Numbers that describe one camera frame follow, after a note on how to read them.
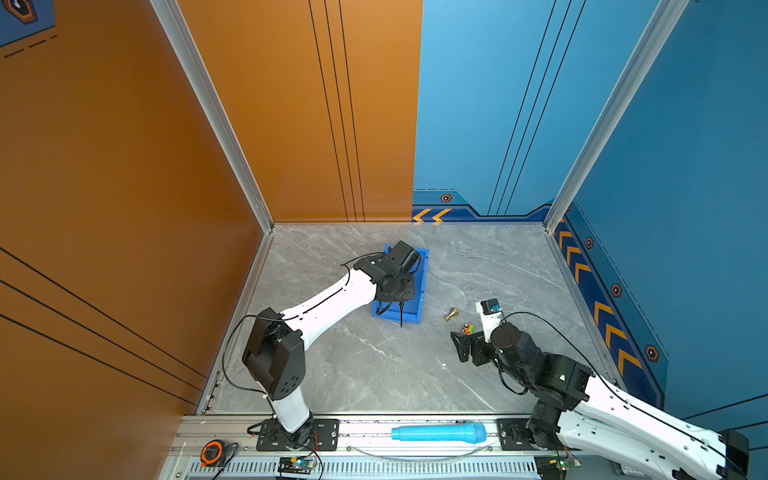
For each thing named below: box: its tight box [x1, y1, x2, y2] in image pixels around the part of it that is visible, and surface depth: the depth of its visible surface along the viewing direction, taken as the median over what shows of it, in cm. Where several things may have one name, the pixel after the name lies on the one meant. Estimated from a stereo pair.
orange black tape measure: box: [200, 439, 226, 467], surface depth 70 cm
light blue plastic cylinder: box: [391, 422, 487, 444], surface depth 74 cm
